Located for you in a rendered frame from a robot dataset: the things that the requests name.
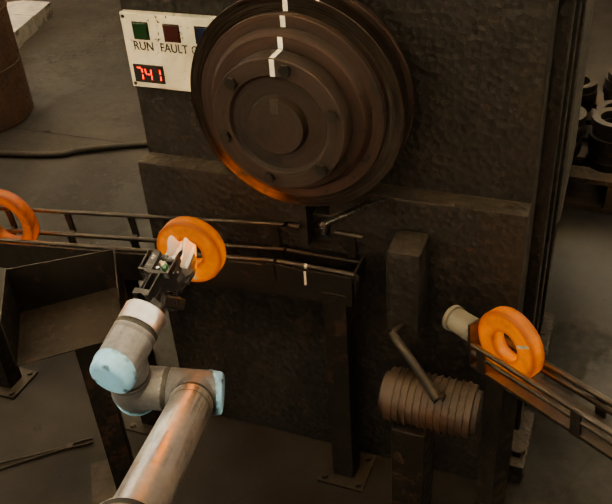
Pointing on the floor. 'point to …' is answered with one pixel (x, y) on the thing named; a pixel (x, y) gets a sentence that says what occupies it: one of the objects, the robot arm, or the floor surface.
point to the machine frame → (389, 217)
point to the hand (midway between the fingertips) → (190, 242)
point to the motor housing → (423, 426)
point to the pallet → (610, 143)
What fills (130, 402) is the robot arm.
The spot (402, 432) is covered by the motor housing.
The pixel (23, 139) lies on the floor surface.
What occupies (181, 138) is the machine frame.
